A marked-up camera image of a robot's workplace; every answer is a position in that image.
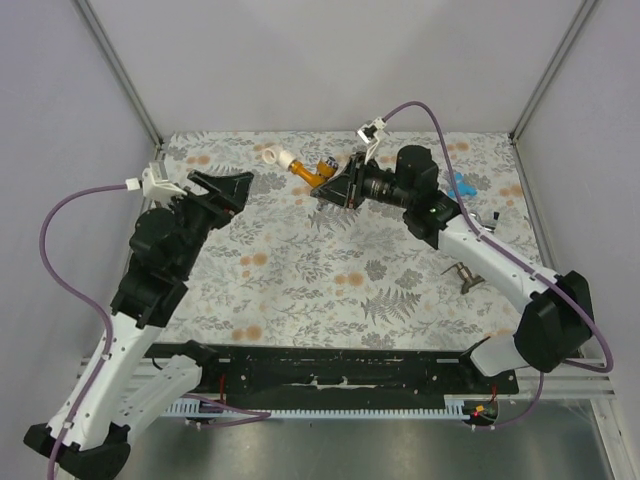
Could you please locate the brushed steel faucet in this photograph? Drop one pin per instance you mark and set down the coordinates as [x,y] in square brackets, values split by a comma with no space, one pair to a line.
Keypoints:
[469,280]

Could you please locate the blue pipe tee fitting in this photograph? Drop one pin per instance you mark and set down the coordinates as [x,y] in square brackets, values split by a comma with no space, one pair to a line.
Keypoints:
[464,189]

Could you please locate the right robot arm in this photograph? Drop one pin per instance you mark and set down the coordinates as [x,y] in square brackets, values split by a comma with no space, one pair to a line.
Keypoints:
[555,309]

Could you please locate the orange faucet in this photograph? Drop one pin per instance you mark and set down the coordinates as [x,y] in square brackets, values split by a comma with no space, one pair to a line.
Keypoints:
[325,170]

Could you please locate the floral patterned table mat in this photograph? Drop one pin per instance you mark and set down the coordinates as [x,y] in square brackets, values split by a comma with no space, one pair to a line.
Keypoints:
[289,272]

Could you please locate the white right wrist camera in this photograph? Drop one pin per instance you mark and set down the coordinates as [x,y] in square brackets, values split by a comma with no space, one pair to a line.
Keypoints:
[370,134]

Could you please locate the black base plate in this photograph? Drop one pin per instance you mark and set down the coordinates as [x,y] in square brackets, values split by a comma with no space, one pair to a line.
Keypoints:
[279,378]

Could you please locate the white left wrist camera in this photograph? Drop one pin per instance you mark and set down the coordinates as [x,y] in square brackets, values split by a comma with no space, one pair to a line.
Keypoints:
[155,184]

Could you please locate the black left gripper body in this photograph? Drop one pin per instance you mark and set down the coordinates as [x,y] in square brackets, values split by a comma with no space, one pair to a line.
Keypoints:
[200,218]

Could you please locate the chrome faucet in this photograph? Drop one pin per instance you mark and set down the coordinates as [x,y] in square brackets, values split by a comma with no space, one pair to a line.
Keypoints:
[490,223]

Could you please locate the white pipe elbow fitting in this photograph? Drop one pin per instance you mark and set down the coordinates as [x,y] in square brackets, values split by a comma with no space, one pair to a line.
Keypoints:
[276,155]

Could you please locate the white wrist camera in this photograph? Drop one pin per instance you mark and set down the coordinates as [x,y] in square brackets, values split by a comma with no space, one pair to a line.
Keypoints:
[155,184]
[370,134]

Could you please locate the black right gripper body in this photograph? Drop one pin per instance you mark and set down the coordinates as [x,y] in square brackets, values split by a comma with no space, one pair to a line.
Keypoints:
[378,185]

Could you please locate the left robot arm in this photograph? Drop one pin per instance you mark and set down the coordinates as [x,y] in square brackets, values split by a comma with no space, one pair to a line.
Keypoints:
[92,434]

